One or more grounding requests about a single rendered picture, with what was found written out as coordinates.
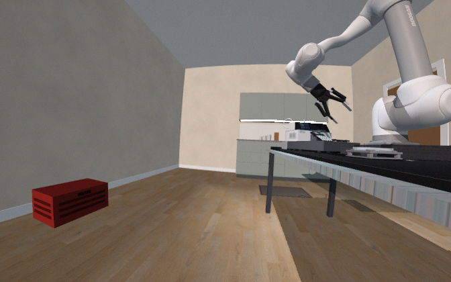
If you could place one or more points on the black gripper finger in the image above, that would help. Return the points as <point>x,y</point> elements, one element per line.
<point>326,112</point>
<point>341,98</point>

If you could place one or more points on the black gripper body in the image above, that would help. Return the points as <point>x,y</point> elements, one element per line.
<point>319,91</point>

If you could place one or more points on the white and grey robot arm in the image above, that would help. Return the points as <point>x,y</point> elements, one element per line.
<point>423,100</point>

